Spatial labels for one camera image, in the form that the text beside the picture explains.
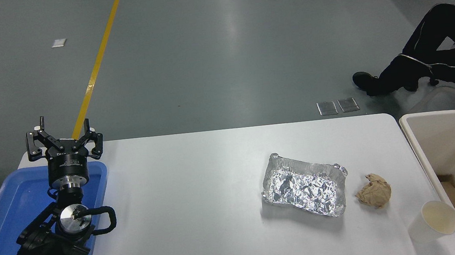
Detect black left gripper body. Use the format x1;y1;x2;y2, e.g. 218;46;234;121
44;137;92;192

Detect white paper cup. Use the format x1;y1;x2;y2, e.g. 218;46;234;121
405;198;455;245

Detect white rolling chair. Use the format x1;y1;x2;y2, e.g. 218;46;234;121
403;73;455;121

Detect blue plastic tray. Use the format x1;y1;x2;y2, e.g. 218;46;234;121
0;159;116;255

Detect crumpled tan paper ball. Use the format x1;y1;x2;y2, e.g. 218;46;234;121
353;171;393;211

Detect person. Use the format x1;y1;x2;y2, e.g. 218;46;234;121
345;1;455;105

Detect metal floor plate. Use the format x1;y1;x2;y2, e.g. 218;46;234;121
337;97;360;114
317;100;339;117

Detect crumpled silver foil tray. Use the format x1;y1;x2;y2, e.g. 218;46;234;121
257;146;352;224

